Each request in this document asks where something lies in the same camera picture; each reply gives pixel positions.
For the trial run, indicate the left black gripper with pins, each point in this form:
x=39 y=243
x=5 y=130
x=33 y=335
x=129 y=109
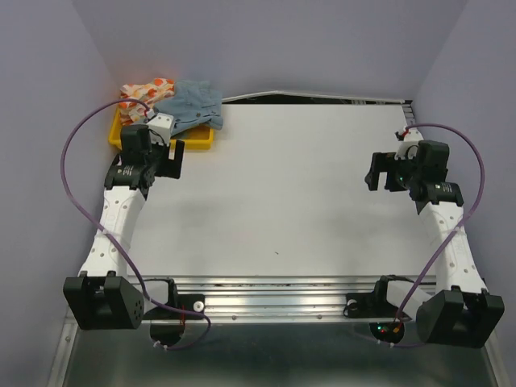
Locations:
x=170 y=168

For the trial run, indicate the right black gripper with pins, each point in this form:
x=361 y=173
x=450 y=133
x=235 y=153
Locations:
x=384 y=161

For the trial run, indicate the light blue denim skirt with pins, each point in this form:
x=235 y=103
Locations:
x=193 y=103

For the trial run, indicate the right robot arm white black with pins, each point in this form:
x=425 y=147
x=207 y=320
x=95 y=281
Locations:
x=461 y=312

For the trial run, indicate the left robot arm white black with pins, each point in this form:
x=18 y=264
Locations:
x=100 y=295

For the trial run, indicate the yellow plastic tray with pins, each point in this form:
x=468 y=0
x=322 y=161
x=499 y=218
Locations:
x=199 y=138

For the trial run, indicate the orange floral skirt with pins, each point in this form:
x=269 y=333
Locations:
x=149 y=93

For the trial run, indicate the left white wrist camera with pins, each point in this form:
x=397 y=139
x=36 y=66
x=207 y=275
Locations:
x=161 y=127

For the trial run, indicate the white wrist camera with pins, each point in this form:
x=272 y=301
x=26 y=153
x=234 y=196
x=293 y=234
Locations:
x=161 y=127
x=408 y=147

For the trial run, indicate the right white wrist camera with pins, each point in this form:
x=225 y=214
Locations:
x=408 y=147

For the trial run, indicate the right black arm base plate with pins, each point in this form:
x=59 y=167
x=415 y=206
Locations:
x=372 y=305

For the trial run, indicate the aluminium frame rails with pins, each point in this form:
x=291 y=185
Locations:
x=245 y=262

